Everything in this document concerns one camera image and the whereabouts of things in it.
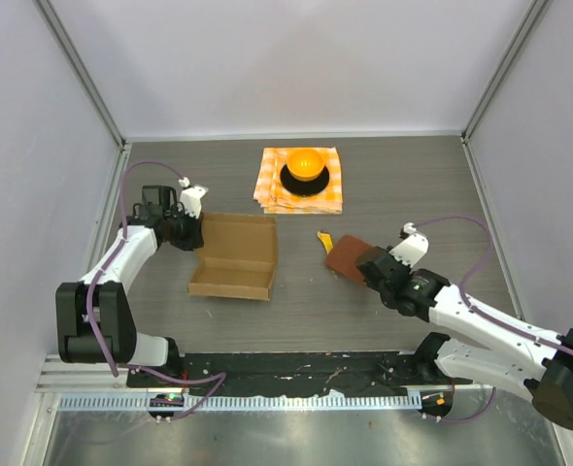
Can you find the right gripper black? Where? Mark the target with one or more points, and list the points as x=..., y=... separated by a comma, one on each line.
x=409, y=269

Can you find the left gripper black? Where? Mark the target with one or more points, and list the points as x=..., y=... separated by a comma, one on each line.
x=194, y=240

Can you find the reddish brown scouring pad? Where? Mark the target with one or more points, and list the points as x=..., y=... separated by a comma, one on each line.
x=343, y=257

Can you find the brown cardboard express box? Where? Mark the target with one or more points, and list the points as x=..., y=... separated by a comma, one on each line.
x=239, y=257

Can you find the yellow utility knife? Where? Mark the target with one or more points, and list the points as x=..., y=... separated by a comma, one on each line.
x=326, y=241

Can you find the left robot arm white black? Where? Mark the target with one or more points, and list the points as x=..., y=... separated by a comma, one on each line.
x=93, y=315

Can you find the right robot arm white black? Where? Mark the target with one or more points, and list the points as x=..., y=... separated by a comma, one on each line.
x=433, y=298

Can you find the orange checkered cloth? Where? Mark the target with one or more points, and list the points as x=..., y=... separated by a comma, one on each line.
x=275, y=199

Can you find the black round plate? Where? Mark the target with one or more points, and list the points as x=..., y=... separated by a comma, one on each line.
x=304, y=188

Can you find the orange bowl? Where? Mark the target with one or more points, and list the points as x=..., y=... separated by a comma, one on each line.
x=305, y=164

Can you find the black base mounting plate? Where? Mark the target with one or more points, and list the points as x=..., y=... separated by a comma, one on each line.
x=306, y=374

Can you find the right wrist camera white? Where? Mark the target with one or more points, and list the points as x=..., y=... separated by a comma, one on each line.
x=412, y=248

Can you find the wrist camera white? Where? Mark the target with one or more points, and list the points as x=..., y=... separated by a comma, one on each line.
x=412, y=248
x=191, y=199

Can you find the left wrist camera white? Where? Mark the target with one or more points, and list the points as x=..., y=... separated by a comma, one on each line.
x=191, y=199

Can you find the white slotted cable duct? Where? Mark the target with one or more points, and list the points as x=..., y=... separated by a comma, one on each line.
x=157, y=402

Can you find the aluminium frame rail front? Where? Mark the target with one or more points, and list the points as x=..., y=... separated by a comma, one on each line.
x=73, y=378

